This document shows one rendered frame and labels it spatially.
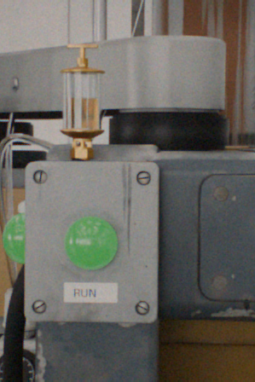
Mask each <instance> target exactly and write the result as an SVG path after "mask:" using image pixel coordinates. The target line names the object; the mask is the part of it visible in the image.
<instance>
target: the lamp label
mask: <svg viewBox="0 0 255 382"><path fill-rule="evenodd" d="M117 291H118V283H97V282H65V300H64V302H80V303H117Z"/></svg>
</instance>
